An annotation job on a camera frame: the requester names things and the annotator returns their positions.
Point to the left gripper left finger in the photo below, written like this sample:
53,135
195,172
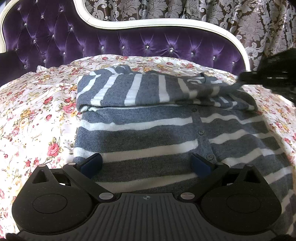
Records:
81,174

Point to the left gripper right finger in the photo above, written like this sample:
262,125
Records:
208,174

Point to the grey white striped cardigan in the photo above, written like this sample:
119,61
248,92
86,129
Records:
146,127

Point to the brown damask curtain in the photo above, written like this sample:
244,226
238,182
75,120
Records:
263,27

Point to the floral bed cover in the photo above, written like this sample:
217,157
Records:
39,121

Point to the purple tufted chaise sofa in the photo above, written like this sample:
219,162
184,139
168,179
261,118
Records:
55,33

